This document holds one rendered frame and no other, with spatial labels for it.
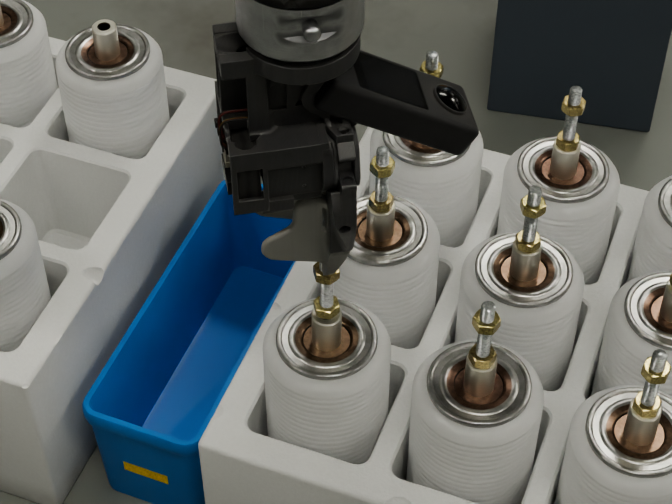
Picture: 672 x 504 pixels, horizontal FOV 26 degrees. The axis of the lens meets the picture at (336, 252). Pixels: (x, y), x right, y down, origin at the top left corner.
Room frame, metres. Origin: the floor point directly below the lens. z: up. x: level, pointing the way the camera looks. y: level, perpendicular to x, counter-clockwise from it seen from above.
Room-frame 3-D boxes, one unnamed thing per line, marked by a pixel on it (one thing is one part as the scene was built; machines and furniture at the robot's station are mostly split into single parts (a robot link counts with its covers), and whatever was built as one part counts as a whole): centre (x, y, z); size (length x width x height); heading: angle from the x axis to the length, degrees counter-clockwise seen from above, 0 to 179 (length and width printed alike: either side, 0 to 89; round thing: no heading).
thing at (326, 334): (0.68, 0.01, 0.26); 0.02 x 0.02 x 0.03
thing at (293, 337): (0.68, 0.01, 0.25); 0.08 x 0.08 x 0.01
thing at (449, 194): (0.90, -0.08, 0.16); 0.10 x 0.10 x 0.18
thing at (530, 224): (0.75, -0.15, 0.30); 0.01 x 0.01 x 0.08
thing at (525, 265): (0.75, -0.15, 0.26); 0.02 x 0.02 x 0.03
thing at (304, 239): (0.66, 0.02, 0.38); 0.06 x 0.03 x 0.09; 101
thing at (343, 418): (0.68, 0.01, 0.16); 0.10 x 0.10 x 0.18
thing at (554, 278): (0.75, -0.15, 0.25); 0.08 x 0.08 x 0.01
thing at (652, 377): (0.59, -0.21, 0.32); 0.02 x 0.02 x 0.01; 61
